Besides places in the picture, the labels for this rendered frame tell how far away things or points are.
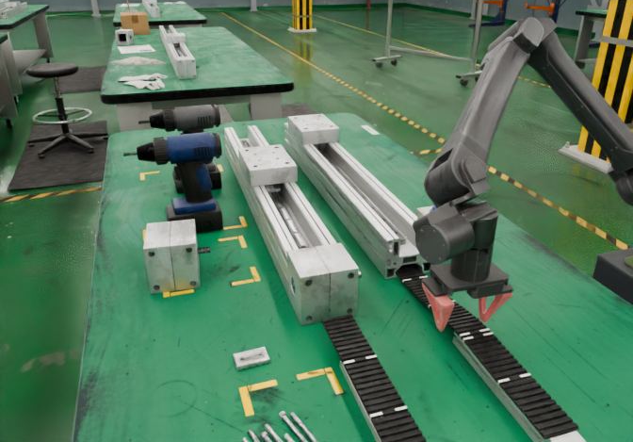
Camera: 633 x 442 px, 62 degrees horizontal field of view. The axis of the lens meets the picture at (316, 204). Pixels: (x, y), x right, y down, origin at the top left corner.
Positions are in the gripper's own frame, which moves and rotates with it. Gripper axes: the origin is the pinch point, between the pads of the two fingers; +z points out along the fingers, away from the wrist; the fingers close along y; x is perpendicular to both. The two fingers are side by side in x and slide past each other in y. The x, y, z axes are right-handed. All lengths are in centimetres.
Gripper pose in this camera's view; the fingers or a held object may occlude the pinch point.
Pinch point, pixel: (462, 320)
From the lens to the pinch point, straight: 89.1
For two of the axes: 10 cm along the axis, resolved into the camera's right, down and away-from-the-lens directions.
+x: 2.9, 4.0, -8.7
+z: 0.0, 9.1, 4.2
